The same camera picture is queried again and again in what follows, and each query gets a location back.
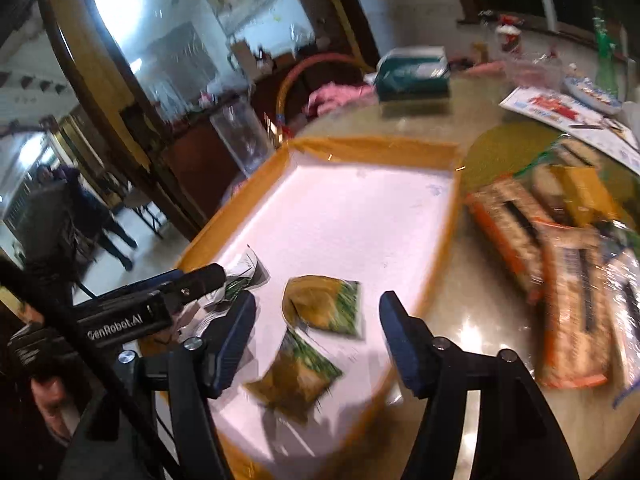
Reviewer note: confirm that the pink cloth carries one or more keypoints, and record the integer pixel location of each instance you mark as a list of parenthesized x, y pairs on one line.
[(340, 97)]

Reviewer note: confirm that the wooden cabinet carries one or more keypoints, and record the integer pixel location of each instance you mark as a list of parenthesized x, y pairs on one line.
[(197, 155)]

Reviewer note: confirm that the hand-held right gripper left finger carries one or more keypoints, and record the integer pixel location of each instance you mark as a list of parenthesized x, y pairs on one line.
[(232, 345)]

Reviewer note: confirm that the clear plastic bag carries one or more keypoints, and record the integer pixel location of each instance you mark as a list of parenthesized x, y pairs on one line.
[(535, 67)]

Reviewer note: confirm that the brown green snack packet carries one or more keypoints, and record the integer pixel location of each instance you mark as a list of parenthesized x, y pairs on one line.
[(322, 305), (292, 377)]

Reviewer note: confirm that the person's left hand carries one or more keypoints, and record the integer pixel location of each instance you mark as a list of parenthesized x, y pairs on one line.
[(47, 402)]

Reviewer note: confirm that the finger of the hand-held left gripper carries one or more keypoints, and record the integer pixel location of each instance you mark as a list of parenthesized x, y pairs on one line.
[(145, 282), (202, 280)]

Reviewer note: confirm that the green round mat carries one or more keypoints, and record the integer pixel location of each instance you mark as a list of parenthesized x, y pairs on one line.
[(500, 155)]

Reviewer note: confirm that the clear blue snack packet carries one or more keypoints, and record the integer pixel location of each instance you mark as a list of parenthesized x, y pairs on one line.
[(625, 305)]

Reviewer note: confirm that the orange cracker packet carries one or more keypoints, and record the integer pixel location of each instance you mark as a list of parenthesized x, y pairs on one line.
[(505, 232), (575, 310)]

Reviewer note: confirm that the printed paper flyer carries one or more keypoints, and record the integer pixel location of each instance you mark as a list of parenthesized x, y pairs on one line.
[(570, 110)]

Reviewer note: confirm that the blue white plate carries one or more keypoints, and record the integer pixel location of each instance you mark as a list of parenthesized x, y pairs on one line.
[(592, 92)]

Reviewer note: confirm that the yellow-rimmed white tray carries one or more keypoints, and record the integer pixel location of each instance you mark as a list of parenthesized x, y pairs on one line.
[(350, 220)]

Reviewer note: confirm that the yellow green snack packet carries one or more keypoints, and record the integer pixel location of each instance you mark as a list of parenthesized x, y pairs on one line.
[(575, 185)]

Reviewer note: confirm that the clear plastic container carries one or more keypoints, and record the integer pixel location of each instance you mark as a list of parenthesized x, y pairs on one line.
[(242, 135)]

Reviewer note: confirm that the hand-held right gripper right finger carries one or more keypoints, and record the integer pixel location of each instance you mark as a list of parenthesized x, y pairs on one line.
[(400, 340)]

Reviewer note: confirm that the white cylinder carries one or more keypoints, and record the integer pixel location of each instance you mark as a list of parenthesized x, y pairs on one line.
[(547, 5)]

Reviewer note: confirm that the green bottle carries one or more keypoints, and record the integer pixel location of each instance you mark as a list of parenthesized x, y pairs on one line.
[(606, 55)]

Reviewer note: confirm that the white green snack packet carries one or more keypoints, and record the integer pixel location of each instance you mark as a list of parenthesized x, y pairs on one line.
[(246, 270)]

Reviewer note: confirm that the teal tissue box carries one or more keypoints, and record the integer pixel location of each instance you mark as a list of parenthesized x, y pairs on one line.
[(412, 75)]

